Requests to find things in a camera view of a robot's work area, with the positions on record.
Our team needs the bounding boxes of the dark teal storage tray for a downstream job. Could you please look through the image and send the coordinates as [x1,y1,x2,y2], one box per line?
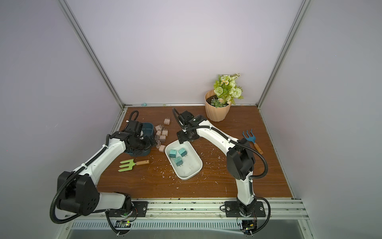
[123,120,156,157]

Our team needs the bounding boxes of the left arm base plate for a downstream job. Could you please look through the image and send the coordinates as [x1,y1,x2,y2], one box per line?
[107,201,148,218]

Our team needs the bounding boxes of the brown plug cluster right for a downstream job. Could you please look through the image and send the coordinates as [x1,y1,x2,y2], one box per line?
[161,129,168,136]

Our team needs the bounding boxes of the brown plug far single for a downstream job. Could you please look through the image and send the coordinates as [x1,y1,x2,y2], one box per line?
[164,118,171,125]

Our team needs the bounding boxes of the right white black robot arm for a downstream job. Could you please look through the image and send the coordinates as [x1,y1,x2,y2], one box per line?
[172,108,271,236]

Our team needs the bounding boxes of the green garden fork wooden handle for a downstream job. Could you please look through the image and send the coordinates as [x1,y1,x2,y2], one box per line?
[118,159,150,172]

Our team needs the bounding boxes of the teal plug lone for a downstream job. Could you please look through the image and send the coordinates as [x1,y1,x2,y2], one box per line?
[178,147,188,157]

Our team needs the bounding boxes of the brown plug cluster middle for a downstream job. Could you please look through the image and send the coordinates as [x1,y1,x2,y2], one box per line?
[159,135,166,143]

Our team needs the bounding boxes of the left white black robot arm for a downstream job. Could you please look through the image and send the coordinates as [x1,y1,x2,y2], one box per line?
[49,110,157,236]

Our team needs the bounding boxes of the blue garden fork wooden handle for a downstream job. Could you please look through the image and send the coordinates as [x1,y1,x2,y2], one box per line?
[242,129,264,154]

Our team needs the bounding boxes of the brown plug cluster top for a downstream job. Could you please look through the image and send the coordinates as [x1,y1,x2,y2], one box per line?
[155,124,164,131]

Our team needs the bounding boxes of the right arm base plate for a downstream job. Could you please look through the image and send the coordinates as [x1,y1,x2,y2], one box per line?
[223,200,266,218]

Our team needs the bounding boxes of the brown plug cluster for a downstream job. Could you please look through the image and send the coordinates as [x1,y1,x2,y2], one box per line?
[155,124,164,131]
[159,135,166,143]
[161,129,168,136]

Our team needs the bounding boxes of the brown plug near front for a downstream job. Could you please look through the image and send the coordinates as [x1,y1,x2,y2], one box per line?
[158,145,166,153]

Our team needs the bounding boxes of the white oval storage tray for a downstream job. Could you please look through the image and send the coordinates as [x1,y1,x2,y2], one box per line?
[165,140,203,180]

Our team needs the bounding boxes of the green artificial flower plant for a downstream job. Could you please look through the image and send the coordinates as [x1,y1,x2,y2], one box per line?
[210,73,244,108]

